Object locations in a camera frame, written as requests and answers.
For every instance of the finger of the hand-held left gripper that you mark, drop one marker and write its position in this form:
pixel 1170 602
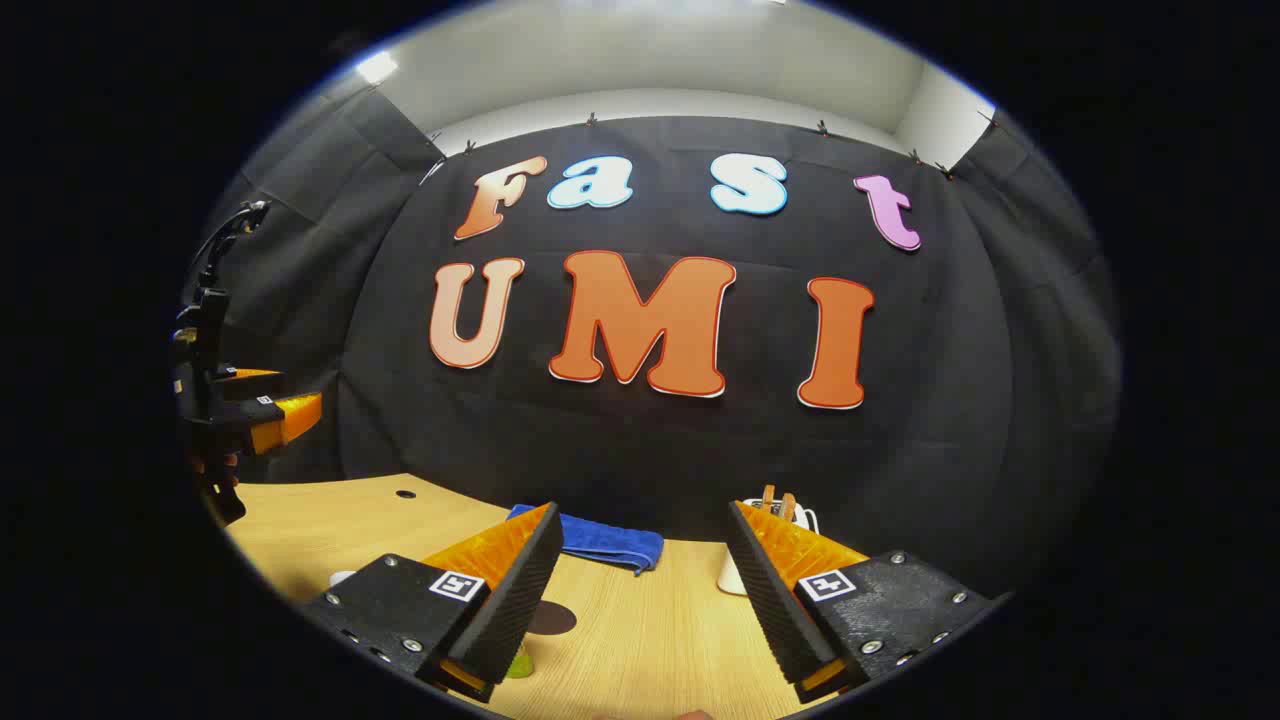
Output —
pixel 245 383
pixel 285 425

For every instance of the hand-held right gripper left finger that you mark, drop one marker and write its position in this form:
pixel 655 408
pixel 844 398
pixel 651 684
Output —
pixel 505 610

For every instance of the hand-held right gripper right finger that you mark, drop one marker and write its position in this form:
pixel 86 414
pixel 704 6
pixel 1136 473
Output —
pixel 775 610

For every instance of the dark brown round coaster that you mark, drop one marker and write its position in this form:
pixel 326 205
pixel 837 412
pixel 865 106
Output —
pixel 555 620

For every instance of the green labelled water bottle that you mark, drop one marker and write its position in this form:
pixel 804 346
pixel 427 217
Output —
pixel 520 665

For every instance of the white toaster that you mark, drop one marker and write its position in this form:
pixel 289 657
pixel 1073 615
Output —
pixel 733 578

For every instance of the blue towel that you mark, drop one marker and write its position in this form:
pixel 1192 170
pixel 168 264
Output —
pixel 610 540

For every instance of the black backdrop cloth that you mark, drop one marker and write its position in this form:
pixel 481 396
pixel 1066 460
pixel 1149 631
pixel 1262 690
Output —
pixel 620 440

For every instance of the ceiling light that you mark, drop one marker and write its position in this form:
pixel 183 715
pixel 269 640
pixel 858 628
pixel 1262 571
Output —
pixel 376 67

